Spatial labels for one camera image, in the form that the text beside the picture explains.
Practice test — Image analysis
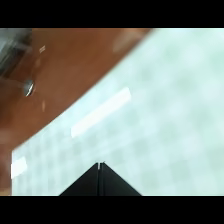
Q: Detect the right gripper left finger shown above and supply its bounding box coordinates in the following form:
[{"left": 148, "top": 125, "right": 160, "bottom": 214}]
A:
[{"left": 59, "top": 162, "right": 100, "bottom": 197}]

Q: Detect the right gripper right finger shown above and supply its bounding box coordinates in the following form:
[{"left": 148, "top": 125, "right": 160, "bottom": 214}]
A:
[{"left": 99, "top": 161, "right": 142, "bottom": 197}]

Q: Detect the silver frame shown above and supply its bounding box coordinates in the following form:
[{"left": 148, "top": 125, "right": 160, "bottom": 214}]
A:
[{"left": 0, "top": 28, "right": 36, "bottom": 98}]

